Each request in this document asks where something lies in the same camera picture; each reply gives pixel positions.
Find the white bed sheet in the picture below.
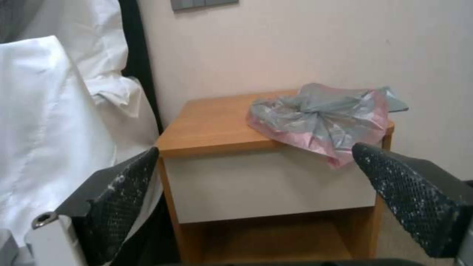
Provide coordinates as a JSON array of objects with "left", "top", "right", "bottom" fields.
[{"left": 0, "top": 35, "right": 163, "bottom": 250}]

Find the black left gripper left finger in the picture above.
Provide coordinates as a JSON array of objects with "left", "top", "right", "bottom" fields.
[{"left": 23, "top": 146, "right": 160, "bottom": 266}]

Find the wooden bedside table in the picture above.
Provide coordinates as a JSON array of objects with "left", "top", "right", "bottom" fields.
[{"left": 153, "top": 90, "right": 395, "bottom": 262}]

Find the grey and pink garbage bag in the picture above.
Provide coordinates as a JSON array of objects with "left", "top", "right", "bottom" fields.
[{"left": 246, "top": 83, "right": 409, "bottom": 169}]

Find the dark bed headboard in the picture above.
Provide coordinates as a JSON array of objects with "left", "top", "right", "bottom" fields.
[{"left": 119, "top": 0, "right": 165, "bottom": 139}]

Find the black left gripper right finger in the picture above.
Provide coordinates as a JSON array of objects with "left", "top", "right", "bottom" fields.
[{"left": 351, "top": 143, "right": 473, "bottom": 259}]

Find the grey wall switch panel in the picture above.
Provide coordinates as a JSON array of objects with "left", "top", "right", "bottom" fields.
[{"left": 171, "top": 0, "right": 239, "bottom": 11}]

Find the white pillow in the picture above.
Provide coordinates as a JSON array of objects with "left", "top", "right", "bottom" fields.
[{"left": 0, "top": 0, "right": 147, "bottom": 118}]

